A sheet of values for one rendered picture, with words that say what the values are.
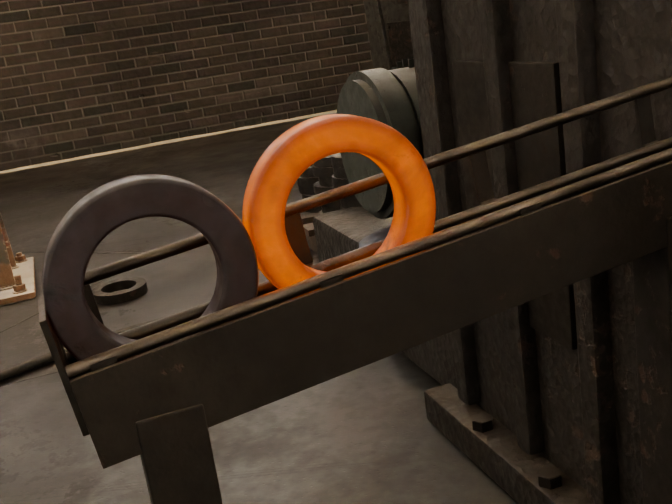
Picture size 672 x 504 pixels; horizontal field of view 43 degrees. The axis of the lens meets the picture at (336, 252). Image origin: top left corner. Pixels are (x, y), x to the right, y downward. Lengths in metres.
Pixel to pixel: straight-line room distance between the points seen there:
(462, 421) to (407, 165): 0.92
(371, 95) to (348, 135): 1.32
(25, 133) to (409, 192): 6.10
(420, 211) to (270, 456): 1.04
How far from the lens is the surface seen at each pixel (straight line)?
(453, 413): 1.69
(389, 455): 1.71
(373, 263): 0.78
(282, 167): 0.76
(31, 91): 6.81
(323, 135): 0.77
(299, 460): 1.74
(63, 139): 6.83
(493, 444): 1.57
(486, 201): 0.91
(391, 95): 2.08
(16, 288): 3.25
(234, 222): 0.75
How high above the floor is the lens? 0.84
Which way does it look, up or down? 16 degrees down
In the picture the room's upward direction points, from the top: 8 degrees counter-clockwise
